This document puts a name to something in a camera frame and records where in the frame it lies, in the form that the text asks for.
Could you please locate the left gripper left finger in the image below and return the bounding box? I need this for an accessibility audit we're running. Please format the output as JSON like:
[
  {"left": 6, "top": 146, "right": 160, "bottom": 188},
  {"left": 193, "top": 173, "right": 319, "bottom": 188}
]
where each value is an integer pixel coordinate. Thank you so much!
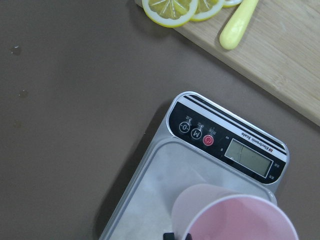
[{"left": 163, "top": 232, "right": 175, "bottom": 240}]

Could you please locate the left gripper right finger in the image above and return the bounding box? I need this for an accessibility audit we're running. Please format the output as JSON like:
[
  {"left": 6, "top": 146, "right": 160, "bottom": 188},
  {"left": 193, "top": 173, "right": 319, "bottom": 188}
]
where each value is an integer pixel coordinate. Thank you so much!
[{"left": 185, "top": 233, "right": 192, "bottom": 240}]

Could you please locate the pink plastic cup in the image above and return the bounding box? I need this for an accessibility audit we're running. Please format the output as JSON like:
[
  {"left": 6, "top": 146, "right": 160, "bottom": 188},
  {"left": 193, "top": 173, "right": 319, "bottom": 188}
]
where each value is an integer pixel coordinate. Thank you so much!
[{"left": 171, "top": 183, "right": 299, "bottom": 240}]

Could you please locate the digital kitchen scale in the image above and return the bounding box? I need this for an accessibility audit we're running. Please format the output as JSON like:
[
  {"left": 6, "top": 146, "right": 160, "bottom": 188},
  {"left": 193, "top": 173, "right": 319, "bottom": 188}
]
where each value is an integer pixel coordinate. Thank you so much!
[{"left": 101, "top": 91, "right": 290, "bottom": 240}]

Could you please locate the bamboo cutting board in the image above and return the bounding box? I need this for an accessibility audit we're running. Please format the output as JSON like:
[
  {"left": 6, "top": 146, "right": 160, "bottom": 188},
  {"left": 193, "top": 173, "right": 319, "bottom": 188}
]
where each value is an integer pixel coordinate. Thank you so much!
[{"left": 177, "top": 0, "right": 320, "bottom": 125}]

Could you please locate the yellow plastic knife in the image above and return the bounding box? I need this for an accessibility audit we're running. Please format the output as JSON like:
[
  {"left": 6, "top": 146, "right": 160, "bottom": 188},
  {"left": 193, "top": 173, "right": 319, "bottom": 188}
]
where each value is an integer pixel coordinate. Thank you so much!
[{"left": 219, "top": 0, "right": 259, "bottom": 50}]

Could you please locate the lemon slice far end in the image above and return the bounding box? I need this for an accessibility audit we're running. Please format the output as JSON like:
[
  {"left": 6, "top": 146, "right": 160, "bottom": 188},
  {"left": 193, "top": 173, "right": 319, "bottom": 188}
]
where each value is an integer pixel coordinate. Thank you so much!
[{"left": 141, "top": 0, "right": 198, "bottom": 28}]

